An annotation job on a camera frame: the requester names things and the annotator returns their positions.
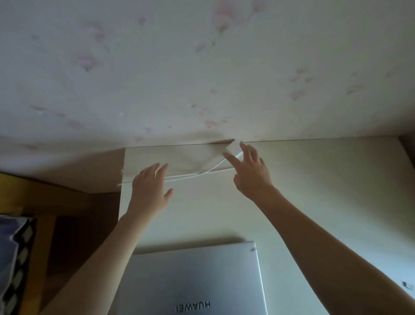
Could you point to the person's left hand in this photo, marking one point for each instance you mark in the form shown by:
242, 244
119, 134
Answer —
149, 194

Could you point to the person's right hand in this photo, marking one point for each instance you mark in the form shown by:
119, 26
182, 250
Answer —
253, 178

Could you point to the silver laptop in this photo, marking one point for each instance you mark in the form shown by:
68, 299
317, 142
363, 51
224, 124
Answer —
194, 279

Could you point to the person's right forearm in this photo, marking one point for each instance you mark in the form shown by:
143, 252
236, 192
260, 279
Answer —
324, 253

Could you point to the person's left forearm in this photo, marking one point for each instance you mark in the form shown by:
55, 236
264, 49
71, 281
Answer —
97, 269

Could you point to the white desk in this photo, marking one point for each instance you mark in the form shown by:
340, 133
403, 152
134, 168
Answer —
324, 181

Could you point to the black white checkered mattress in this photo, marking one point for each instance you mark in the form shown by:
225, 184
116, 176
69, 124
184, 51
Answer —
22, 259

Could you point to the bed with patchwork sheet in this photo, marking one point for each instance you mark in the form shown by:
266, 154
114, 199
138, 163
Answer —
8, 250

